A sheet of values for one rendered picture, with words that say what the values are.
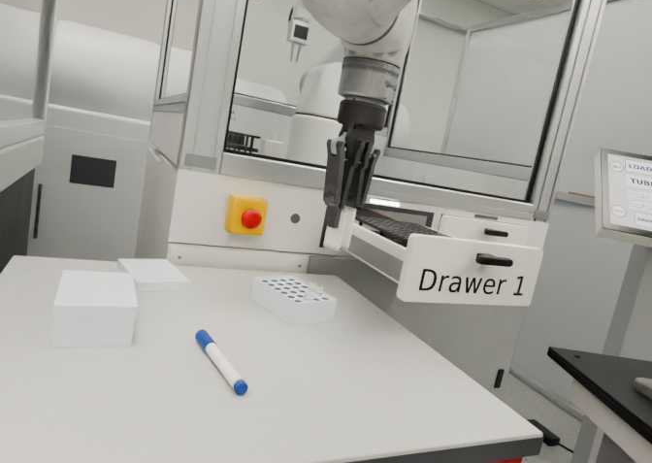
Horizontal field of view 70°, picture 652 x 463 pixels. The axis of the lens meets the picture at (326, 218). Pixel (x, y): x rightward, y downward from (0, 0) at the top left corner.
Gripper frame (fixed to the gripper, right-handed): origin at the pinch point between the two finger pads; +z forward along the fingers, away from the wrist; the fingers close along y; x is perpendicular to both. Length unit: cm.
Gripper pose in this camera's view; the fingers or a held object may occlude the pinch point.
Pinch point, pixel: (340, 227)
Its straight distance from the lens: 76.7
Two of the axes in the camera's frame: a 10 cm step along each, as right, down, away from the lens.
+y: 5.6, -0.1, 8.3
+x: -8.1, -2.3, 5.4
